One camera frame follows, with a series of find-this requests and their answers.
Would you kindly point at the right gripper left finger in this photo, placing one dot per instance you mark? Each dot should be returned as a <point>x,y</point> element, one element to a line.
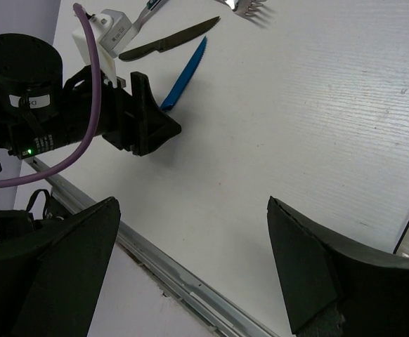
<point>50,279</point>

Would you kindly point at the aluminium table rail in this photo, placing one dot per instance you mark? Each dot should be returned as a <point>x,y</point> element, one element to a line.
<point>215,311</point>

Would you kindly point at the black knife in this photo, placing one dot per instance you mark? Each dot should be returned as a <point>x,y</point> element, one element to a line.
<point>169,42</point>

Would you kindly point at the pink handled fork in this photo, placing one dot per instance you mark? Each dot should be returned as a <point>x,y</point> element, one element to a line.
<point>255,11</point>

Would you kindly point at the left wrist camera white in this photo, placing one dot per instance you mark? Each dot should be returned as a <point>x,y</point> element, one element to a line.
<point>112,31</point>

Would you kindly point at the blue knife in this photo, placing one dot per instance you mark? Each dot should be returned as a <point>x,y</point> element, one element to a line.
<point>184,78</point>

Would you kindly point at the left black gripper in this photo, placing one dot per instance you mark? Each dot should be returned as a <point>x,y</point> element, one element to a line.
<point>40,113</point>

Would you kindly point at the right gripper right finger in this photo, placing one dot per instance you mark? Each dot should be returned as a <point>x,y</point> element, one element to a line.
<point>333,285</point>

